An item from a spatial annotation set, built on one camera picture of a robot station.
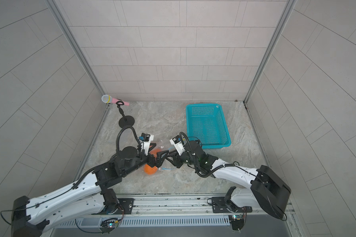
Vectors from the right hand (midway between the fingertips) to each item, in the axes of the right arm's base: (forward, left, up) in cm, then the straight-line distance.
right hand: (168, 157), depth 75 cm
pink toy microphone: (+30, +33, +17) cm, 47 cm away
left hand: (+1, +1, +8) cm, 8 cm away
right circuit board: (-28, -31, -14) cm, 44 cm away
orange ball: (-4, +10, -6) cm, 12 cm away
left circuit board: (-26, +27, -10) cm, 39 cm away
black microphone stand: (+33, +32, -7) cm, 46 cm away
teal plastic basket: (+30, -26, -12) cm, 41 cm away
